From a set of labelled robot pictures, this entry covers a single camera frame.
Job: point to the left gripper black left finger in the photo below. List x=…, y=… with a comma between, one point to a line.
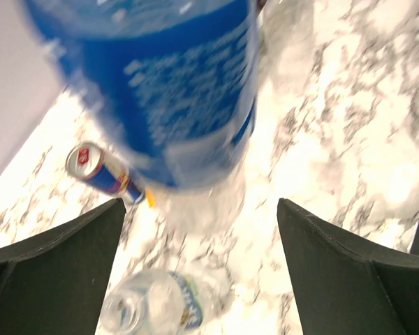
x=55, y=282

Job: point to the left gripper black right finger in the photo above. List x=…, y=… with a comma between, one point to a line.
x=346, y=284

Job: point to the small clear labelled bottle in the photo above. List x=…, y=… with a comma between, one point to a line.
x=153, y=301

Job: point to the blue label plastic bottle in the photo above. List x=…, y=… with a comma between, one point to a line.
x=173, y=85

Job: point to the right blue energy drink can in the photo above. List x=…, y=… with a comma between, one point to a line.
x=92, y=165

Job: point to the yellow snack packet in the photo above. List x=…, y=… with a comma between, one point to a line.
x=150, y=198

